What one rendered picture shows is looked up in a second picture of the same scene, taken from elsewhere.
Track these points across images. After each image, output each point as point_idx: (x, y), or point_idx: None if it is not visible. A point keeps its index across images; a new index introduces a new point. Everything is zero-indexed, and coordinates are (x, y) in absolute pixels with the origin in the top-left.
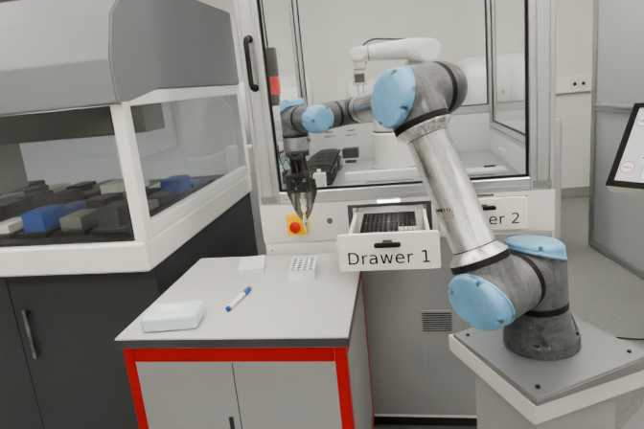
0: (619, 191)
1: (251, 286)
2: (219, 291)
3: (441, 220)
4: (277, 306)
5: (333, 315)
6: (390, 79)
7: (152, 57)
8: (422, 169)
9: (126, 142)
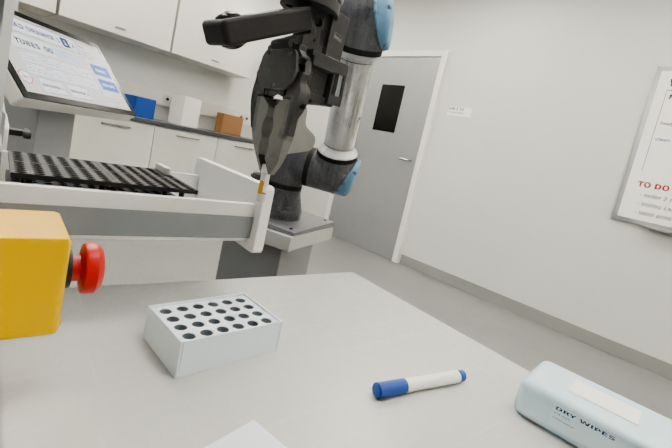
0: (27, 104)
1: (356, 406)
2: None
3: (357, 126)
4: (370, 330)
5: (329, 283)
6: (394, 11)
7: None
8: (367, 87)
9: None
